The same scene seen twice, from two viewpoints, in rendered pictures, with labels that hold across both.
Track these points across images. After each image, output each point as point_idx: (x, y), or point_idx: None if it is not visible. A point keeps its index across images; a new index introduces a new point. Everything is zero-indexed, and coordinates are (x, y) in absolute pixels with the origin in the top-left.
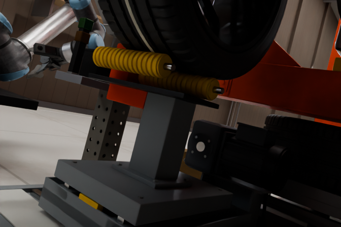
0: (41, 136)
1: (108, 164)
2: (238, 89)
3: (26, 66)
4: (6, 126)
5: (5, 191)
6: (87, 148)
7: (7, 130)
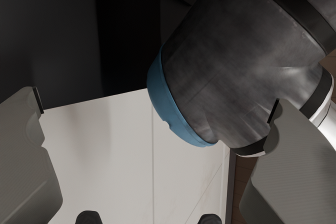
0: (142, 181)
1: None
2: None
3: (205, 131)
4: (167, 136)
5: None
6: None
7: (152, 134)
